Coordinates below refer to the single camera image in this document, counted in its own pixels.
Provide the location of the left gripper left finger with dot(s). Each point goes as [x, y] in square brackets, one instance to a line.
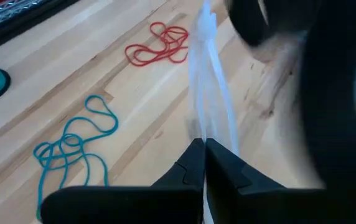
[134, 205]

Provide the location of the clear plastic zip bag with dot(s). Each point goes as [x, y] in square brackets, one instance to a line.
[209, 77]

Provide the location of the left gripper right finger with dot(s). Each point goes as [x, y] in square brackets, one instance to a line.
[259, 208]

